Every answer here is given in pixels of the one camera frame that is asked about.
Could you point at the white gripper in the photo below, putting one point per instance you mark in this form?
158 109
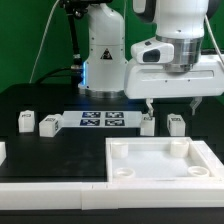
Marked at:
144 81

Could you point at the white square tabletop tray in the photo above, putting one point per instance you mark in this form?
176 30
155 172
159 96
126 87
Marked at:
155 158

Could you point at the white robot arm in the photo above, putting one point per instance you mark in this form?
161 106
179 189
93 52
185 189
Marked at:
169 65

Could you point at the white marker tag plate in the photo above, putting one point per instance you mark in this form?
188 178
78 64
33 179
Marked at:
101 119

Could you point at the white U-shaped fence wall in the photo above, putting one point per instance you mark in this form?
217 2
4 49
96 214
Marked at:
187 192

